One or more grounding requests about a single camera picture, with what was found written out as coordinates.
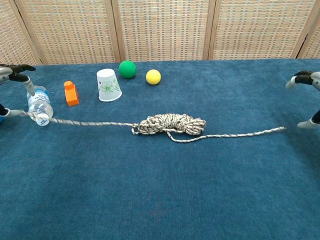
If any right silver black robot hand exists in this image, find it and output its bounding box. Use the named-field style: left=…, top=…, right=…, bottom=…
left=285, top=70, right=320, bottom=130

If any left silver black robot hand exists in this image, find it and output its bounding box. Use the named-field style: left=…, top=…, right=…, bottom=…
left=0, top=63, right=37, bottom=118

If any speckled white braided rope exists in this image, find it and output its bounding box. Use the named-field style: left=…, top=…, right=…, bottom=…
left=18, top=109, right=287, bottom=144

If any woven wicker screen panel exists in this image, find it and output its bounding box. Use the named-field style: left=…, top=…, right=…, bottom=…
left=8, top=0, right=121, bottom=65
left=203, top=0, right=316, bottom=61
left=297, top=0, right=320, bottom=60
left=0, top=0, right=43, bottom=66
left=104, top=0, right=216, bottom=63

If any clear plastic water bottle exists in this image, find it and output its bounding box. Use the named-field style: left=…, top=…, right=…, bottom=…
left=26, top=85, right=55, bottom=127

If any orange bottle-shaped block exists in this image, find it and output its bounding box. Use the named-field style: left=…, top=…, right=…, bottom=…
left=63, top=80, right=80, bottom=107

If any white paper cup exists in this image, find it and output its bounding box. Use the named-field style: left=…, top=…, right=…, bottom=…
left=96, top=68, right=123, bottom=103

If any green foam ball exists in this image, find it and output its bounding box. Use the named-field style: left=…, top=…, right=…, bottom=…
left=118, top=60, right=138, bottom=79

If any yellow foam ball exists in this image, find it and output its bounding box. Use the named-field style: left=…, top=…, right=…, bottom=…
left=145, top=69, right=162, bottom=86

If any blue carpet table mat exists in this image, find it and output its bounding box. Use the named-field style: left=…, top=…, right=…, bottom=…
left=0, top=58, right=320, bottom=240

